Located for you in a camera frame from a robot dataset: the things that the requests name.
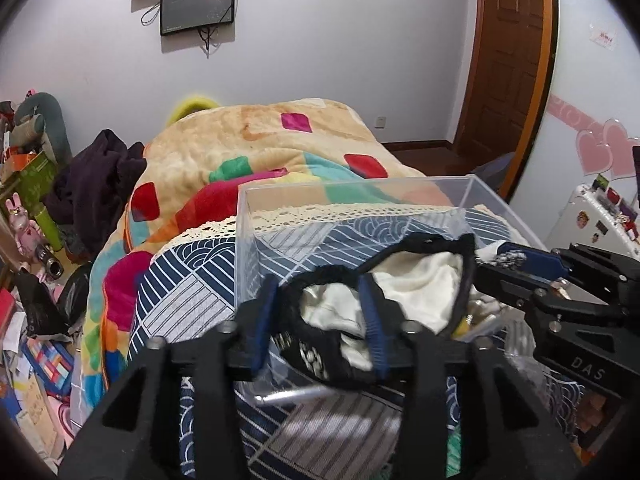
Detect grey plush toy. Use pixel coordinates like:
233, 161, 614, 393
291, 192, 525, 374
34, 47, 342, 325
9, 92, 73, 167

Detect white stickered suitcase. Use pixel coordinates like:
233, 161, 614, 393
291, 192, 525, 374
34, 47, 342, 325
544, 174, 639, 260

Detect black plastic bag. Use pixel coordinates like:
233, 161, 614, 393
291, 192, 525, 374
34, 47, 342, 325
14, 263, 91, 337

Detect green cardboard box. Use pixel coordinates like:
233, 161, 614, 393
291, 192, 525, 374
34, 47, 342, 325
1, 153, 58, 209

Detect colourful fleece blanket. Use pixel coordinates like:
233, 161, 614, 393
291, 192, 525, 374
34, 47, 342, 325
80, 98, 420, 408

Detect pink bunny figurine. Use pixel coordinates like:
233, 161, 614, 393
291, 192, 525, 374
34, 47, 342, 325
6, 192, 43, 261

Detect navy patterned tablecloth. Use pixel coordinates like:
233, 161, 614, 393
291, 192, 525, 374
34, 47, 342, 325
127, 204, 586, 480

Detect colourful patchwork box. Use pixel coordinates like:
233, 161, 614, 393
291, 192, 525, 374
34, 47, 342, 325
22, 338, 74, 396

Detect yellow plush item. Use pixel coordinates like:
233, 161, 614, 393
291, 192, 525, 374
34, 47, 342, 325
166, 94, 219, 127

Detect clear plastic storage box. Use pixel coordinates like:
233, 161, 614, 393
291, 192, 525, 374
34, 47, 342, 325
233, 173, 547, 401

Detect brown wooden door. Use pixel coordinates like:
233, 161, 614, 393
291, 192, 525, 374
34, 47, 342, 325
454, 0, 559, 200

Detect white black-trimmed tote bag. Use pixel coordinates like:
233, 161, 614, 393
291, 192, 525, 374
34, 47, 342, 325
273, 233, 476, 389

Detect right hand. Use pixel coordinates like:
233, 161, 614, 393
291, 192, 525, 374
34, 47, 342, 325
575, 391, 606, 434

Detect small wall monitor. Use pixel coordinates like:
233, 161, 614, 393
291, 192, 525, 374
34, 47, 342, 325
160, 0, 235, 37

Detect pink heart wall decals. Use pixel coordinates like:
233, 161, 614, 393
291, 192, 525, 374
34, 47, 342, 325
547, 94, 639, 180

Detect green cloth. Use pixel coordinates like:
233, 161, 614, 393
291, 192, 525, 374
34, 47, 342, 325
446, 427, 461, 478

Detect red book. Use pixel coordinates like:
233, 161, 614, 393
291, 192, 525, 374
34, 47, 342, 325
0, 288, 15, 338

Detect dark purple garment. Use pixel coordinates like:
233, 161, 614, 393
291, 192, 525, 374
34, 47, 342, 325
44, 129, 146, 257

